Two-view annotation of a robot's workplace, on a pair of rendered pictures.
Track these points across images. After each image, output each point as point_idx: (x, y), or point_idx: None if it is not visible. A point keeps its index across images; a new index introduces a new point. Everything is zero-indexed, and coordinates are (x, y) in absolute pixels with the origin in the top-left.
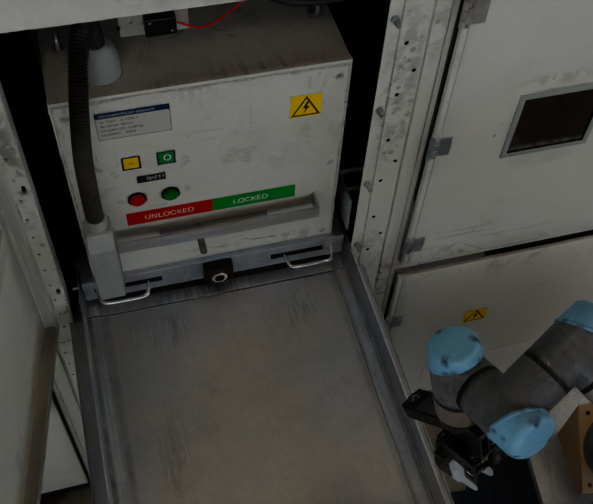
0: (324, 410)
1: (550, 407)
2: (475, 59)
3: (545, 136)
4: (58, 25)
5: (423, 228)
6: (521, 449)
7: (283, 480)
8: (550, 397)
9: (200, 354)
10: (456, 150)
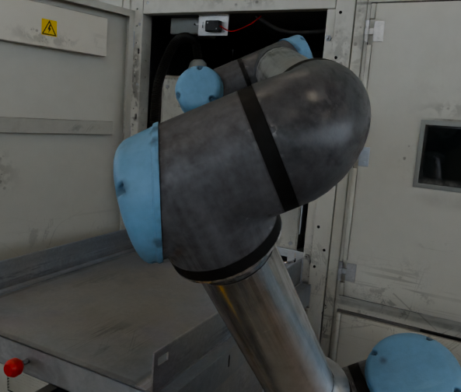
0: (197, 303)
1: (225, 80)
2: (379, 73)
3: (453, 176)
4: (170, 12)
5: (354, 252)
6: (181, 84)
7: (129, 306)
8: (228, 70)
9: (168, 268)
10: (374, 164)
